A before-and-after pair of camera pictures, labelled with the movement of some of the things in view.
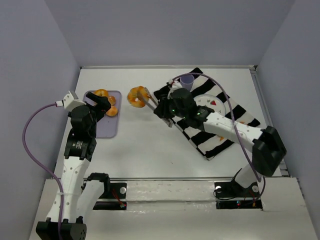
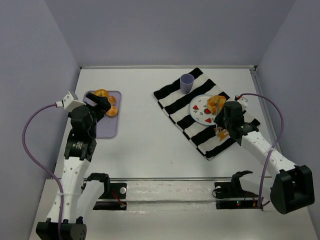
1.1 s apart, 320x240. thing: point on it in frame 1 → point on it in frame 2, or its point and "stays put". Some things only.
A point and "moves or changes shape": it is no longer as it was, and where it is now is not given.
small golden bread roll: x=112 y=112 stays put
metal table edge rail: x=211 y=67 stays put
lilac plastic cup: x=187 y=81 stays put
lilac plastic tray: x=107 y=126 stays put
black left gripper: x=100 y=102 stays put
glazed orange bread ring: x=101 y=92 stays put
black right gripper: x=161 y=109 → x=221 y=118
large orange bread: x=138 y=96 → x=216 y=103
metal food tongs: x=167 y=121 moves or changes shape
